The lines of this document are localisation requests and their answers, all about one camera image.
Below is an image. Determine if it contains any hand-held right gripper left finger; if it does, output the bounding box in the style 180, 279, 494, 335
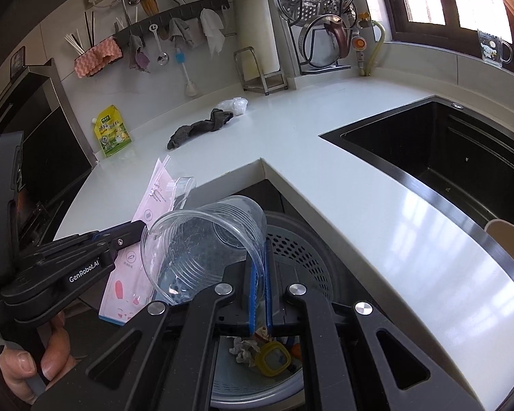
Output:
32, 259, 262, 411

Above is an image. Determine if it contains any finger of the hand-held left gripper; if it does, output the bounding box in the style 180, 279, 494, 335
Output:
2, 220, 148, 323
19, 230, 112, 266

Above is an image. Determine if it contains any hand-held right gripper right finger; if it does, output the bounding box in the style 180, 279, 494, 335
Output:
266, 257, 485, 411

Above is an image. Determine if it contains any yellow plastic lid ring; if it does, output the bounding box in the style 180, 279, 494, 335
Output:
256, 340, 292, 378

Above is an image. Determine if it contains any pink printed packet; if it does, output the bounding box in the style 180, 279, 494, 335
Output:
99, 157, 177, 324

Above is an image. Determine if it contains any grey perforated trash bin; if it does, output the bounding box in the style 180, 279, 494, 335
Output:
210, 210, 348, 410

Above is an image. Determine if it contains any clear plastic cup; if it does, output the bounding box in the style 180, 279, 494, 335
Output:
140, 196, 267, 308

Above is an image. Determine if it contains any person's left hand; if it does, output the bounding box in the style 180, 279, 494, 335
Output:
0, 310, 78, 404

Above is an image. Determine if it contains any crumpled grey tissue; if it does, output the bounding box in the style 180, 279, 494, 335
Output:
228, 335, 263, 368

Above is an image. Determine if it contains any clear plastic wrapper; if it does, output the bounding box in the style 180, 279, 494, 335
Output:
167, 175, 197, 212

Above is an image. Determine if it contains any yellow green pouch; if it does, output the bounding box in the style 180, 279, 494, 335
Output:
92, 105, 133, 158

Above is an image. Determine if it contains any dark grey sock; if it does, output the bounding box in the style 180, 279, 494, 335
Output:
167, 109, 234, 150

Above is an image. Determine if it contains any white crumpled plastic lump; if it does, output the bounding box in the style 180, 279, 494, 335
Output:
218, 97, 248, 115

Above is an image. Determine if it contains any bundle of white chopsticks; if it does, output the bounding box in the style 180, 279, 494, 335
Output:
64, 30, 86, 57

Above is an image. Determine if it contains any pink wavy sponge cloth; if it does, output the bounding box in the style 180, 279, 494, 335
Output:
74, 38, 123, 78

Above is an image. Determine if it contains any grey purple rag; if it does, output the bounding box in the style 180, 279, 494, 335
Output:
126, 34, 151, 73

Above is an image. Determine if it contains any blue bottle brush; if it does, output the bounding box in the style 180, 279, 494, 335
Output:
174, 49, 198, 98

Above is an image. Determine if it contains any metal board stand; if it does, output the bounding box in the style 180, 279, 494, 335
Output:
233, 47, 289, 95

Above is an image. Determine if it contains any grey cloth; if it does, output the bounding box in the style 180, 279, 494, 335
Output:
168, 18, 195, 50

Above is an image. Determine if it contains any white cloth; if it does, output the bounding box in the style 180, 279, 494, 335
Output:
199, 8, 225, 58

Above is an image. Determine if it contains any black sink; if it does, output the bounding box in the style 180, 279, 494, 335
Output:
319, 96, 514, 233

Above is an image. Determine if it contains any white cutting board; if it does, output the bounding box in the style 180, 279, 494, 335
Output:
235, 0, 283, 74

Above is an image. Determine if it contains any black lid rack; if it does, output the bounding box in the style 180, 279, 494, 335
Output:
288, 0, 356, 73

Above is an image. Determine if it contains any beige plastic dish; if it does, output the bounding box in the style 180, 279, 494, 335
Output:
485, 219, 514, 250

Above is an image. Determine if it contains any glass pot lid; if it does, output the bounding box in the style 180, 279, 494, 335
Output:
297, 14, 356, 68

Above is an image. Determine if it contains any gas valve orange knob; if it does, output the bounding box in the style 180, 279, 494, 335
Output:
353, 12, 375, 75

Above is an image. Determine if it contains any clear cartoon mug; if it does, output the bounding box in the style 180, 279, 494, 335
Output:
477, 30, 513, 68

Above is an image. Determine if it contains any dark wall sticker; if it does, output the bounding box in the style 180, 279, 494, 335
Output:
11, 47, 26, 78

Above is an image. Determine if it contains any metal spoon white handle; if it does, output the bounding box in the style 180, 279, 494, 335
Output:
150, 23, 170, 66

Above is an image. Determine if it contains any grey wall hook rail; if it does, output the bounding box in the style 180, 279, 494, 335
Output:
113, 0, 229, 43

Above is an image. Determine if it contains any brown plastic handle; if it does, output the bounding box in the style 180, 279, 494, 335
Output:
324, 21, 352, 58

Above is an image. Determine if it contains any yellow hose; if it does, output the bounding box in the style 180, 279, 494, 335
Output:
364, 23, 386, 77

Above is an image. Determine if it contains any dark window frame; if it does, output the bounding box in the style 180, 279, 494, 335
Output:
375, 0, 514, 69

